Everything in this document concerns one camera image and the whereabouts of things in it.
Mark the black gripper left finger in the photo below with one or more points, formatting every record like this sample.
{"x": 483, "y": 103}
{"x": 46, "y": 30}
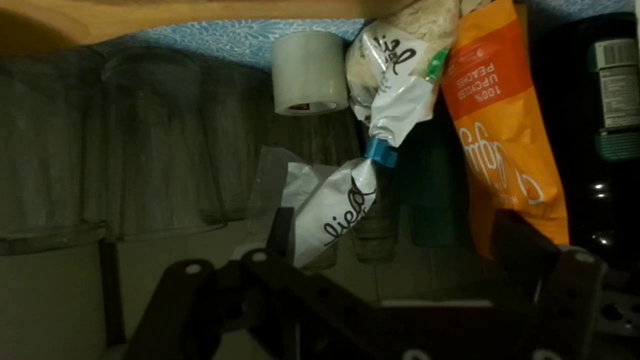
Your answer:
{"x": 200, "y": 306}

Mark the blue bag clip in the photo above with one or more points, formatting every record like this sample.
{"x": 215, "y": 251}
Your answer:
{"x": 380, "y": 152}

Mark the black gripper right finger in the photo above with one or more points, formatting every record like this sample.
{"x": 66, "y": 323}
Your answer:
{"x": 566, "y": 292}

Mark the white paper towel roll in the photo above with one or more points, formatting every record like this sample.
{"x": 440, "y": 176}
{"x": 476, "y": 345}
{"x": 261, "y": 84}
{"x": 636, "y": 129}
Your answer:
{"x": 307, "y": 70}

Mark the black shelf leg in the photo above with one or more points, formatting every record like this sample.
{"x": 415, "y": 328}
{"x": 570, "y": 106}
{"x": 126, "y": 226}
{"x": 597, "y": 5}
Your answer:
{"x": 112, "y": 292}

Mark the green drinking glass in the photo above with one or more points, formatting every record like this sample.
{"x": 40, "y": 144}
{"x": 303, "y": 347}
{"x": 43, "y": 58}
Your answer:
{"x": 432, "y": 200}

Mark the orange snack pouch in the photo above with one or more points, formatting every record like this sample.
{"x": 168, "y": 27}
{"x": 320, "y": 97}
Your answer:
{"x": 500, "y": 132}

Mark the clear drinking glass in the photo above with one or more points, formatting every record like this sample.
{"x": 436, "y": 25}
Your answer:
{"x": 156, "y": 140}
{"x": 237, "y": 132}
{"x": 46, "y": 147}

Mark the blue shelf liner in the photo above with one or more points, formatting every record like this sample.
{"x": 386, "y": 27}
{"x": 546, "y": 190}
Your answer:
{"x": 220, "y": 37}

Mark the crumpled clear plastic wrap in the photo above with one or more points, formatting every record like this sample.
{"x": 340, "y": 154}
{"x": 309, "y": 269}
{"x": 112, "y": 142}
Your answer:
{"x": 271, "y": 176}

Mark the wooden cabinet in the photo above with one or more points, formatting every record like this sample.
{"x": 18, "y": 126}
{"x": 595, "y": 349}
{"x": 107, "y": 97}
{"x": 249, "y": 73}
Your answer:
{"x": 132, "y": 16}

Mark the small clear glass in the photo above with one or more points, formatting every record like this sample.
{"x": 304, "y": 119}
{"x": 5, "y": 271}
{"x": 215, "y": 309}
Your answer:
{"x": 376, "y": 232}

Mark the clear granola bag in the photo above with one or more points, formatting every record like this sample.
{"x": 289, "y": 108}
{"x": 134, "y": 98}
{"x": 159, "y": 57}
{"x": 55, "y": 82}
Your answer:
{"x": 400, "y": 101}

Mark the dark bottle with white label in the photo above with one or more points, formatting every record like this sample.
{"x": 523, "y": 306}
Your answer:
{"x": 572, "y": 132}

